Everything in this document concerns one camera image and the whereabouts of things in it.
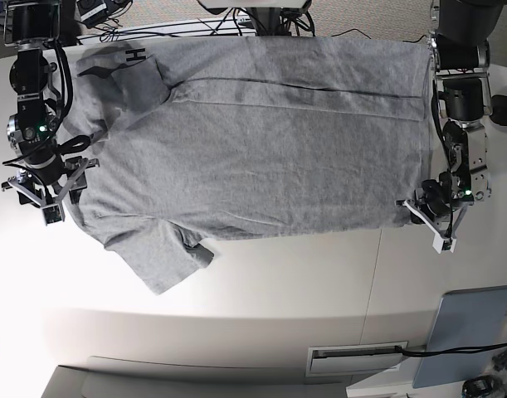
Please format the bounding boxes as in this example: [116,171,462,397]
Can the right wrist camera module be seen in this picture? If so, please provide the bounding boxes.
[41,203,65,226]

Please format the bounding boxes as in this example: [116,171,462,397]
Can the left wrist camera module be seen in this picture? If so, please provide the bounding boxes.
[432,235,456,254]

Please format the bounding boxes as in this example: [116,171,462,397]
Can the grey T-shirt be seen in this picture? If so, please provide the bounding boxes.
[60,37,431,294]

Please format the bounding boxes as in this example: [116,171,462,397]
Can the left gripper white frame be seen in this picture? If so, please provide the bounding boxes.
[395,178,474,239]

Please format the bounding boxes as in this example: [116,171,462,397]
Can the black device with blue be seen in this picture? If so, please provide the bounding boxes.
[461,375,498,398]

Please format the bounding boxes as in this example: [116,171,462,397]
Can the black cable at tablet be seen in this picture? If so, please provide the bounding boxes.
[394,341,507,358]

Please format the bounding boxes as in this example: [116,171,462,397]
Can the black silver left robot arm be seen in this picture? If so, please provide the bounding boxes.
[397,1,504,253]

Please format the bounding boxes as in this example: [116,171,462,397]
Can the white central mount stand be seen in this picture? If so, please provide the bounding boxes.
[197,0,316,36]

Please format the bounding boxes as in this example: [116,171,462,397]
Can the white cable slot tray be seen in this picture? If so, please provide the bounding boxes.
[305,342,407,377]

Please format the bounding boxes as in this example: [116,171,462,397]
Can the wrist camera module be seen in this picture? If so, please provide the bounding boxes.
[41,203,65,226]
[432,235,456,254]

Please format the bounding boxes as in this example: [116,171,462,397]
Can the black computer mouse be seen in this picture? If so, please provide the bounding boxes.
[490,95,507,127]

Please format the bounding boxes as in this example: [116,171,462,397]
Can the grey camera box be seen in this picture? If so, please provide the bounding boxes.
[76,0,107,29]

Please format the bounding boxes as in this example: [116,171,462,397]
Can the black mouse cable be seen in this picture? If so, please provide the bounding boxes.
[327,27,428,44]

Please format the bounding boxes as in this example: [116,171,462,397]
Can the blue-grey tablet panel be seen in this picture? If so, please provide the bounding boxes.
[412,285,507,389]

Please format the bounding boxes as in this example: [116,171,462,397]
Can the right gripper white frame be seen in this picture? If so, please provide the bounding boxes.
[1,156,100,208]

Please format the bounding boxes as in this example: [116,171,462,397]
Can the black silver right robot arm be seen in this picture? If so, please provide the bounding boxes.
[3,1,98,212]

